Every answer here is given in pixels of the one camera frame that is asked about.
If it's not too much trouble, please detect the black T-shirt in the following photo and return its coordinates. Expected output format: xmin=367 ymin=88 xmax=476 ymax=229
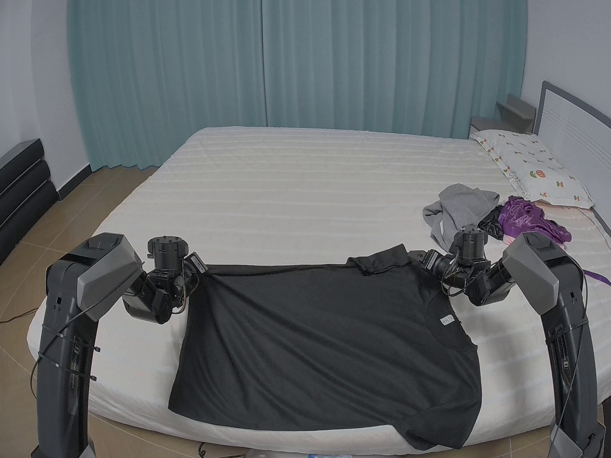
xmin=167 ymin=243 xmax=482 ymax=451

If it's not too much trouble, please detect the bed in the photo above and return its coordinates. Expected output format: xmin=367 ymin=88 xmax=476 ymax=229
xmin=26 ymin=80 xmax=611 ymax=452

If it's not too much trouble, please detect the blue-green curtain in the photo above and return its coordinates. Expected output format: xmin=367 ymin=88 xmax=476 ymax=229
xmin=261 ymin=0 xmax=528 ymax=138
xmin=67 ymin=0 xmax=266 ymax=173

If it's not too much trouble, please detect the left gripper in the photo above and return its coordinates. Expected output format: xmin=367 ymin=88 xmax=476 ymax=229
xmin=183 ymin=251 xmax=210 ymax=286

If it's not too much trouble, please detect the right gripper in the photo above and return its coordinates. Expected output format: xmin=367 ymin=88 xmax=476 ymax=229
xmin=420 ymin=250 xmax=452 ymax=276

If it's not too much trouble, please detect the grey bedside table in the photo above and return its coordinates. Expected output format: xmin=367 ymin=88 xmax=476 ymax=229
xmin=470 ymin=94 xmax=537 ymax=137

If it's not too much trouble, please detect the black garment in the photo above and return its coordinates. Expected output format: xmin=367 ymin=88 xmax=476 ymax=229
xmin=479 ymin=205 xmax=507 ymax=242

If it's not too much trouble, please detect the purple garment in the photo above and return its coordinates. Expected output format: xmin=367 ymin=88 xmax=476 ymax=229
xmin=498 ymin=196 xmax=611 ymax=286

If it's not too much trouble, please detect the white printed pillow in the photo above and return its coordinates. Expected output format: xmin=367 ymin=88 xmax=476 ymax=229
xmin=470 ymin=129 xmax=595 ymax=209

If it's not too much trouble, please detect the grey garment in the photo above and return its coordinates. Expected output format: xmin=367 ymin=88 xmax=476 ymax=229
xmin=422 ymin=184 xmax=501 ymax=253

